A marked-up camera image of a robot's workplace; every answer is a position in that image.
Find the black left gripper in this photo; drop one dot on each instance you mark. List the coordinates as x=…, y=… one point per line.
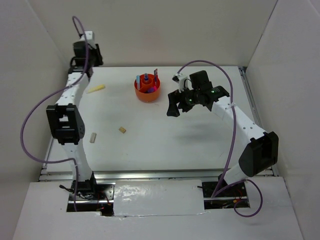
x=97, y=52

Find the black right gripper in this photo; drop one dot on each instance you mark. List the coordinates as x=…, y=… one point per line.
x=175, y=97

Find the red pen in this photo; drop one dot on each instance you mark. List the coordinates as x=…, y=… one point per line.
x=156, y=78

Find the blue gel pen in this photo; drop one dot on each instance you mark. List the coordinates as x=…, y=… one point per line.
x=153, y=77

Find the small blue-capped glue bottle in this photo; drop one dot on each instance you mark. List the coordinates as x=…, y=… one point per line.
x=146, y=78

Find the blue-capped clear tube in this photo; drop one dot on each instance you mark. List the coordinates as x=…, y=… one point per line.
x=138, y=82

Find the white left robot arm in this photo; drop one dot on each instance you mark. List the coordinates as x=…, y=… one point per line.
x=65, y=121

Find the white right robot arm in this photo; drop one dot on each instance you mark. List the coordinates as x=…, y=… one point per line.
x=218, y=100

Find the yellow glue stick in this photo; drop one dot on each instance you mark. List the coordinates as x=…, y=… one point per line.
x=96, y=88

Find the orange round organizer container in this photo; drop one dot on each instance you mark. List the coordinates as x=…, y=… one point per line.
x=142, y=94

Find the small tan eraser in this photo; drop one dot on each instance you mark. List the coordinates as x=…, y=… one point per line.
x=121, y=129

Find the beige eraser block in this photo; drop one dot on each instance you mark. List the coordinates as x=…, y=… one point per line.
x=93, y=137

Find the white foil-covered panel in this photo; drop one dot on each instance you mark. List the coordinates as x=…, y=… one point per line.
x=158, y=198

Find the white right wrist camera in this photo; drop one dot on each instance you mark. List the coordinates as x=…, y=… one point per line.
x=182, y=81

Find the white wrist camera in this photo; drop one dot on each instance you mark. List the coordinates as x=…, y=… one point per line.
x=182, y=81
x=89, y=37

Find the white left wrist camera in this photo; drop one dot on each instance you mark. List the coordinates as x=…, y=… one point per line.
x=89, y=37

